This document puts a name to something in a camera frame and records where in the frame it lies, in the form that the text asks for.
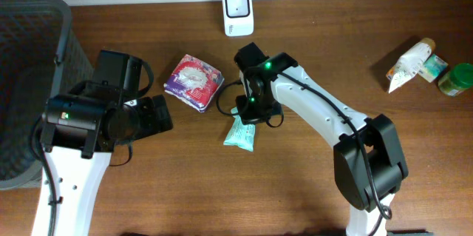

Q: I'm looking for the white barcode scanner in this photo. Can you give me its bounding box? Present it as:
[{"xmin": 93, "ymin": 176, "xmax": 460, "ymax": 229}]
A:
[{"xmin": 222, "ymin": 0, "xmax": 254, "ymax": 37}]

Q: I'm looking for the white tube gold cap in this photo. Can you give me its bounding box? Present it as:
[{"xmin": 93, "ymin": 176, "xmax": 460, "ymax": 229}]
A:
[{"xmin": 386, "ymin": 38, "xmax": 436, "ymax": 93}]

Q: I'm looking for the green Kleenex tissue pack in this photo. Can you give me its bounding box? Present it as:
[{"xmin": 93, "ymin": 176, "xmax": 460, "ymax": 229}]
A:
[{"xmin": 418, "ymin": 54, "xmax": 448, "ymax": 83}]

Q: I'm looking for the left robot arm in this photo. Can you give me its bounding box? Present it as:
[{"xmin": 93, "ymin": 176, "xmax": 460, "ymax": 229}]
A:
[{"xmin": 30, "ymin": 50, "xmax": 173, "ymax": 235}]

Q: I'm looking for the red purple pad pack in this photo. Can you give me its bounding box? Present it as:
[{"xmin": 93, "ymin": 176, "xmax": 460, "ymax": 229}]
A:
[{"xmin": 163, "ymin": 54, "xmax": 225, "ymax": 112}]

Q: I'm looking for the green lid jar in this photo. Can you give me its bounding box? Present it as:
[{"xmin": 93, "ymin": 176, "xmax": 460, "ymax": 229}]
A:
[{"xmin": 438, "ymin": 63, "xmax": 472, "ymax": 96}]

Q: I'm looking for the grey plastic mesh basket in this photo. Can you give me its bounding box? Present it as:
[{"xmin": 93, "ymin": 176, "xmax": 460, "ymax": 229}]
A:
[{"xmin": 1, "ymin": 0, "xmax": 93, "ymax": 190}]

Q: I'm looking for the mint green wipes pack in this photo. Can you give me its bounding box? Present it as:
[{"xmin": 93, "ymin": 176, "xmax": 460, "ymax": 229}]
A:
[{"xmin": 223, "ymin": 107, "xmax": 256, "ymax": 152}]

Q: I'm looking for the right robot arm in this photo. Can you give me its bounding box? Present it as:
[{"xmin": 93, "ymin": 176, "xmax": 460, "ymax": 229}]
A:
[{"xmin": 234, "ymin": 43, "xmax": 408, "ymax": 235}]

